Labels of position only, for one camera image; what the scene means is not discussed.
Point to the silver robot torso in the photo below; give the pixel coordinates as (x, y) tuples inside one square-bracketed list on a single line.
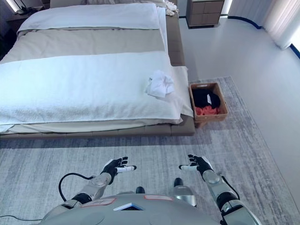
[(140, 215)]

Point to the brown wicker basket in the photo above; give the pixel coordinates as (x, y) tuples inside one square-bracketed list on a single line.
[(211, 117)]

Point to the silver right robot leg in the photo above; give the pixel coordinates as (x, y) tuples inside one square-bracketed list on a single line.
[(182, 194)]

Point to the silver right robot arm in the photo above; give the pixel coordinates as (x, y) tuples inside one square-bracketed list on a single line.
[(215, 180)]

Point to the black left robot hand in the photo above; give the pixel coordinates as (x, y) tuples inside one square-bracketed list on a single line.
[(110, 168)]

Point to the cream bed sheet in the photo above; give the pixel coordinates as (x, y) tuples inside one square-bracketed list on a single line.
[(182, 89)]

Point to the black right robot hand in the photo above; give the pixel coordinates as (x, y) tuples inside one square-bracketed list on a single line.
[(201, 165)]

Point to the wooden nightstand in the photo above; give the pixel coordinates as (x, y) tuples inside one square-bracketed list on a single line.
[(204, 14)]

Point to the silver left robot leg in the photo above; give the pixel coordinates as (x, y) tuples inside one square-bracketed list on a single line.
[(140, 189)]

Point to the dark bedside table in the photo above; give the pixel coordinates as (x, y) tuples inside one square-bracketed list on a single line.
[(16, 17)]

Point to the black garment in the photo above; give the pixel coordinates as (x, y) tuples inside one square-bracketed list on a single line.
[(201, 98)]

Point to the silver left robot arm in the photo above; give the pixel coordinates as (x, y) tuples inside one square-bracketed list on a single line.
[(98, 182)]

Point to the cream crumpled cloth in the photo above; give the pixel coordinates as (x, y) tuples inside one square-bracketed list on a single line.
[(171, 7)]

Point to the beige bed cover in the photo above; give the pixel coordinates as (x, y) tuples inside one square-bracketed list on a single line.
[(82, 42)]

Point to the white terry blanket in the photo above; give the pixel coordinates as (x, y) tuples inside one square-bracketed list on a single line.
[(70, 89)]

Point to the bed with white blanket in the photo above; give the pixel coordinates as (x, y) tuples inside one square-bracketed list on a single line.
[(178, 47)]

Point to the silver robot leg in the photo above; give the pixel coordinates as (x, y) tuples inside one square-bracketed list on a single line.
[(140, 189), (182, 194)]

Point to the grey rug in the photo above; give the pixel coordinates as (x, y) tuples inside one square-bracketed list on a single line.
[(234, 152)]

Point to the white garment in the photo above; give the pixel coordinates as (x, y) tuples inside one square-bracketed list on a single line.
[(159, 85)]

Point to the white garment tag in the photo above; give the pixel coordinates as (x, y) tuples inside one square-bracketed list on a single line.
[(209, 98)]

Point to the white curtain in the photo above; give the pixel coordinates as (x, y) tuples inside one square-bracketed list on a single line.
[(281, 18)]

